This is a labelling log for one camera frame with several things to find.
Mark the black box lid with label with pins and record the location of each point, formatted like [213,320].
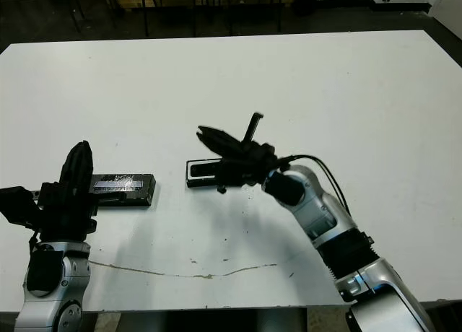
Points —
[144,193]

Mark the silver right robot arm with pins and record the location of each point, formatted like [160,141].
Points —
[317,209]

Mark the dark waste bin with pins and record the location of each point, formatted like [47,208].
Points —
[307,0]

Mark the black box base white inlay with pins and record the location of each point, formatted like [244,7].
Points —
[202,183]

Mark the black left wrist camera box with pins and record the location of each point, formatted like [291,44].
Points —
[18,205]

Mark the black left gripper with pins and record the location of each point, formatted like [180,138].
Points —
[65,216]

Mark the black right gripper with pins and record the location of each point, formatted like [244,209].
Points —
[245,166]

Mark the grey black robot lower body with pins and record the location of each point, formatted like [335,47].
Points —
[223,322]

